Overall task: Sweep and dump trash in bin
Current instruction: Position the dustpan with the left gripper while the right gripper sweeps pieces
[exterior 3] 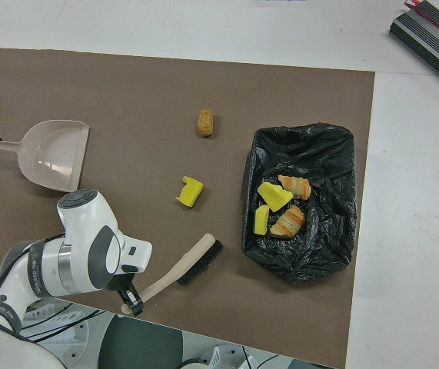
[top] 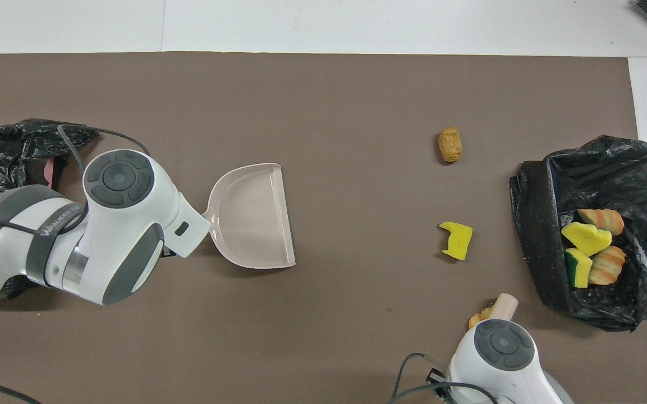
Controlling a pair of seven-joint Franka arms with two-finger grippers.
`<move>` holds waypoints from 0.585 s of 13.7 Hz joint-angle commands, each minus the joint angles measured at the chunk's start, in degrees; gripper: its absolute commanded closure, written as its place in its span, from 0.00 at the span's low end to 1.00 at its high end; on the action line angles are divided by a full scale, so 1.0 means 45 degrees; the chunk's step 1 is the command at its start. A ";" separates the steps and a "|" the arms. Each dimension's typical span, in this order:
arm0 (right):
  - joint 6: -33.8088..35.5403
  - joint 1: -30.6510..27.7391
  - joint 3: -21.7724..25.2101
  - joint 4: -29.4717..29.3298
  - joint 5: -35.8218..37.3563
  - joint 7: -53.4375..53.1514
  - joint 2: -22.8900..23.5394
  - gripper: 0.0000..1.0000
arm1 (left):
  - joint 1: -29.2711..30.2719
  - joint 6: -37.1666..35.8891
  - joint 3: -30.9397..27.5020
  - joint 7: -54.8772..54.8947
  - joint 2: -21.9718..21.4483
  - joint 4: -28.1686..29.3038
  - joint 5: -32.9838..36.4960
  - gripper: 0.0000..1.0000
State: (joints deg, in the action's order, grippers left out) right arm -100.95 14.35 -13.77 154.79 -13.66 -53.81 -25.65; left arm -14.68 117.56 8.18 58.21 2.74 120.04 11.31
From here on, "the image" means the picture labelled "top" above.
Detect brown table mat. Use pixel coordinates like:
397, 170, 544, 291
0, 52, 647, 404

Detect beige brush black bristles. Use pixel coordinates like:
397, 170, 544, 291
493, 292, 519, 323

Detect notched yellow sponge piece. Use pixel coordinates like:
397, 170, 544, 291
438, 221, 474, 261

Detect green and yellow sponge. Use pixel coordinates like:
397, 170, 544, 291
565, 248, 594, 289

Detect yellow sponge chunk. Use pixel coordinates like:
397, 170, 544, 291
560, 222, 613, 258

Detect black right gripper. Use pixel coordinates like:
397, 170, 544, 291
427, 368, 454, 402

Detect beige plastic dustpan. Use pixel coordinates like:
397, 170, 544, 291
203, 163, 296, 269

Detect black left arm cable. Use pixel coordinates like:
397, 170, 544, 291
0, 123, 151, 404

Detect small toy croissant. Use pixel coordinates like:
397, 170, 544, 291
468, 306, 495, 330

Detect brown toy bread roll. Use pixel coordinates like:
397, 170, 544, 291
437, 126, 463, 164

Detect striped toy croissant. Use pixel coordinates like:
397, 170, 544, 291
577, 208, 625, 236
588, 246, 627, 286

